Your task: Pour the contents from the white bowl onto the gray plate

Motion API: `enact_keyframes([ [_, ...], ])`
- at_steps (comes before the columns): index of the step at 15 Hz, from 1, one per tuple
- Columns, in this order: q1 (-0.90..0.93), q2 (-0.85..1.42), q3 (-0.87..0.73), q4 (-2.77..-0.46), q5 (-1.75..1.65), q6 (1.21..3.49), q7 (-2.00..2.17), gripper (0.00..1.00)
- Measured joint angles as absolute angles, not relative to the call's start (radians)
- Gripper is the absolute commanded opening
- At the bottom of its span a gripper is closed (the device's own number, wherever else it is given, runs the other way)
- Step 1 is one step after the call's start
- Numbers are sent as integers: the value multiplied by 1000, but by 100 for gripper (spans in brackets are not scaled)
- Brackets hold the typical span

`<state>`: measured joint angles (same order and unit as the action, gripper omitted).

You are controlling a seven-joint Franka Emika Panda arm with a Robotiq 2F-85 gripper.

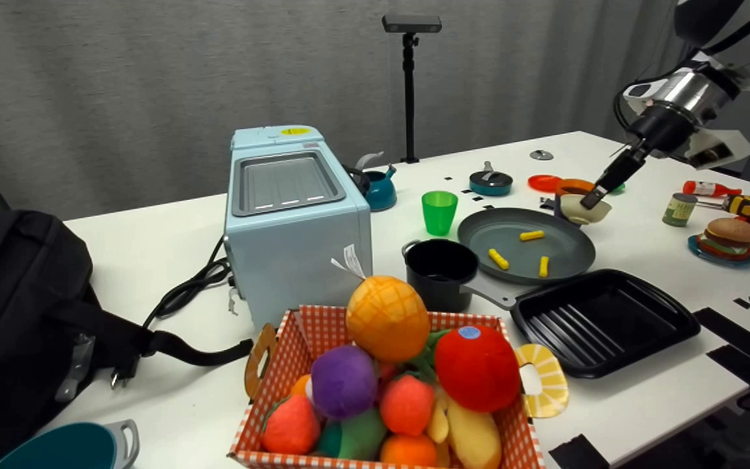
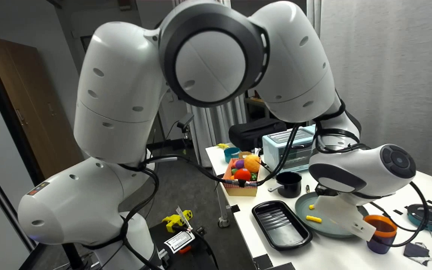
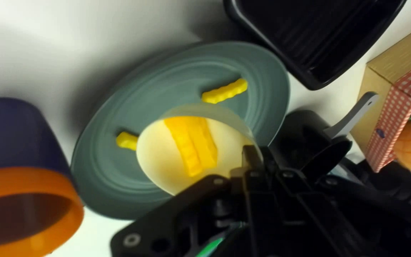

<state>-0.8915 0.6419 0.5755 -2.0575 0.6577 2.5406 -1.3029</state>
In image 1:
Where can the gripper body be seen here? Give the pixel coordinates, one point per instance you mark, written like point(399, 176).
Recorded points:
point(665, 129)

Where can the white bowl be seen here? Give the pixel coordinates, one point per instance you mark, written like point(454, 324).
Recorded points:
point(577, 216)

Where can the green plate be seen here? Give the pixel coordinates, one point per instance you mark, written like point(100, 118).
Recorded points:
point(619, 189)

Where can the teal plate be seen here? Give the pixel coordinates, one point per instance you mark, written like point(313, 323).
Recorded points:
point(700, 253)

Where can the orange plate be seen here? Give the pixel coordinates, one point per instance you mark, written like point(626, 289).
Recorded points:
point(542, 183)

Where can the red toy bottle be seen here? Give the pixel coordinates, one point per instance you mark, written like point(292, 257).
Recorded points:
point(707, 189)

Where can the green toy can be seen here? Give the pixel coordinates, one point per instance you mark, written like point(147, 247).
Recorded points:
point(678, 210)

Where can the orange cup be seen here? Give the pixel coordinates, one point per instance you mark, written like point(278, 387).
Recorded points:
point(570, 187)

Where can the small grey disc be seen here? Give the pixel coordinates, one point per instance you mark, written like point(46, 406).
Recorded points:
point(541, 155)

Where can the toy burger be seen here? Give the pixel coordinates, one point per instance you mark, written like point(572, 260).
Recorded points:
point(728, 238)

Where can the yellow toy fry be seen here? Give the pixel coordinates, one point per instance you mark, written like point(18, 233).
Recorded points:
point(498, 258)
point(543, 266)
point(532, 235)

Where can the small teal pot with lid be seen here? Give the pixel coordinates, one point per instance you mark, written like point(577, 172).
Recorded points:
point(491, 182)

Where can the black grill tray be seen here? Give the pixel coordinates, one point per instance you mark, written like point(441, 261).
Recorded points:
point(603, 326)

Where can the black tape strip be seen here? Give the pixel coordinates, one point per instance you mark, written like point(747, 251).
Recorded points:
point(743, 345)
point(577, 454)

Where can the green plastic cup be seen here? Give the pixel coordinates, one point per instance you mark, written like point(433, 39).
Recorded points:
point(439, 215)

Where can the black pot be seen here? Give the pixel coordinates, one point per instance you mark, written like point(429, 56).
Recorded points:
point(437, 286)

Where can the toy pineapple slice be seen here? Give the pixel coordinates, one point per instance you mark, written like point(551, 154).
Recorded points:
point(547, 384)

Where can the teal kettle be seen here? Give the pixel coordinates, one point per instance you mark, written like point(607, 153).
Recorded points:
point(381, 192)

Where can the red plush tomato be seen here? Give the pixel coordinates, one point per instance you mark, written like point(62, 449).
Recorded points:
point(477, 368)

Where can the orange plush mango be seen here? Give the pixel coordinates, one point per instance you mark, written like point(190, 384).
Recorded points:
point(388, 319)

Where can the yellow plush banana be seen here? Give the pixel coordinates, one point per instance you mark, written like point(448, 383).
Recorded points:
point(474, 436)

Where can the red plush strawberry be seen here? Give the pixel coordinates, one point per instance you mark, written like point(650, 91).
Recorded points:
point(291, 426)
point(406, 404)

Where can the light blue toaster oven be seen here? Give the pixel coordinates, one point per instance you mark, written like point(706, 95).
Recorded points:
point(297, 267)

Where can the purple plush fruit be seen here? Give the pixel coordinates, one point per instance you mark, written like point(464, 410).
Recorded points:
point(344, 381)

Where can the orange plush fruit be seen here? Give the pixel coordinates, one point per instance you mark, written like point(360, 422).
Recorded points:
point(409, 451)

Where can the orange checkered basket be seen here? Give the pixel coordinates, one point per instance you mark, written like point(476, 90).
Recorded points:
point(290, 352)

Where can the green plush vegetable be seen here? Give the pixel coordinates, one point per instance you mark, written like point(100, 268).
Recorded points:
point(355, 440)

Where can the grey curtain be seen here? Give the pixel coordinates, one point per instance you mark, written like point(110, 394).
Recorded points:
point(153, 98)

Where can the black backpack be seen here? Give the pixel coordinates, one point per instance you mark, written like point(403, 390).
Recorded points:
point(17, 312)

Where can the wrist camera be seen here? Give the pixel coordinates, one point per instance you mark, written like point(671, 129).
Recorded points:
point(717, 146)

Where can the camera on mount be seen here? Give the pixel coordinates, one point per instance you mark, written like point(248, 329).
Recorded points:
point(408, 98)

